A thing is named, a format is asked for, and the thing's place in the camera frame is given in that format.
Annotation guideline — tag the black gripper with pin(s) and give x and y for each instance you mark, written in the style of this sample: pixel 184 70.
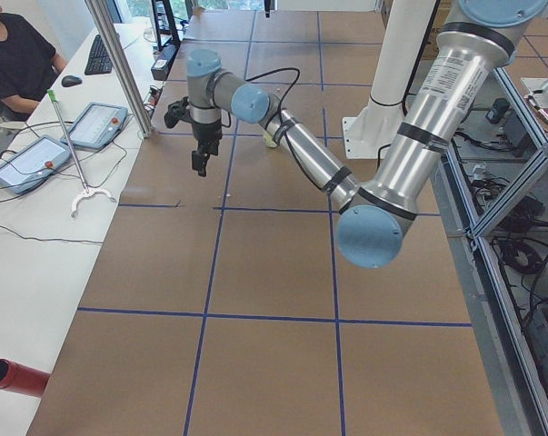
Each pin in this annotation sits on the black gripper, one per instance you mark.
pixel 206 133

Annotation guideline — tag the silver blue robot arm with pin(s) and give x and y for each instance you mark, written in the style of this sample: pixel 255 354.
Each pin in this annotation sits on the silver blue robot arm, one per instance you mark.
pixel 409 139

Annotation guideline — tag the clear tennis ball can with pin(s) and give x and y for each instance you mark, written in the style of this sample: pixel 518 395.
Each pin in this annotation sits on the clear tennis ball can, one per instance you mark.
pixel 269 141

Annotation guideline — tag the far teach pendant tablet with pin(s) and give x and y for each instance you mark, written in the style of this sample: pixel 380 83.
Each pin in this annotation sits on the far teach pendant tablet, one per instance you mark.
pixel 97 126

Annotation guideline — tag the teach pendant tablet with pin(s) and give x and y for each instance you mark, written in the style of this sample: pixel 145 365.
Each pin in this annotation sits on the teach pendant tablet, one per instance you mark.
pixel 97 126
pixel 33 165

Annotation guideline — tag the reacher grabber tool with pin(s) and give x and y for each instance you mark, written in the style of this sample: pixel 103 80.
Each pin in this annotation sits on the reacher grabber tool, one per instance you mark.
pixel 73 154

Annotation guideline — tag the white desk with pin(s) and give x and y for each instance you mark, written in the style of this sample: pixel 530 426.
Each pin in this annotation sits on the white desk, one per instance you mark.
pixel 50 237

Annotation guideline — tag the black keyboard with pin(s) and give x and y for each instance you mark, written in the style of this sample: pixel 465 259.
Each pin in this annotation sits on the black keyboard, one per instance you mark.
pixel 98 61

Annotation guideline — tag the black computer mouse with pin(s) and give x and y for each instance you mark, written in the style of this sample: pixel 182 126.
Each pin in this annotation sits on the black computer mouse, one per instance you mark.
pixel 71 80

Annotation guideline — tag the near teach pendant tablet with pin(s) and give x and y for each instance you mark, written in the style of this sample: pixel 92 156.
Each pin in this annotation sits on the near teach pendant tablet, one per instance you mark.
pixel 33 165

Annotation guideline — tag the person in black shirt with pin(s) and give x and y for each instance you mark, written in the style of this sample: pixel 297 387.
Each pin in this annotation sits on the person in black shirt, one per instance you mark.
pixel 29 65

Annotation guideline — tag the red tube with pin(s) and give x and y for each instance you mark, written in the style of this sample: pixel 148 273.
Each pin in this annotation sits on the red tube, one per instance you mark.
pixel 18 378

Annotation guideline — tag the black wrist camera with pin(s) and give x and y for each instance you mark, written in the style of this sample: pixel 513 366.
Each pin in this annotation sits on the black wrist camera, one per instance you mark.
pixel 177 112

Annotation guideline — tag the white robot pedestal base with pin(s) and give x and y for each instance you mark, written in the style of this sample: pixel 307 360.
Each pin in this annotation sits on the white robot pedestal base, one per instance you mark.
pixel 409 22

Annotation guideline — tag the aluminium frame post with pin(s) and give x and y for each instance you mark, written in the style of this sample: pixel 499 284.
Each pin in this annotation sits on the aluminium frame post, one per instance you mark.
pixel 106 30

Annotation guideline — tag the aluminium frame rail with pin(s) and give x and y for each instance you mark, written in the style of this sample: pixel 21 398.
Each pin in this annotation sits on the aluminium frame rail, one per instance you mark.
pixel 495 189

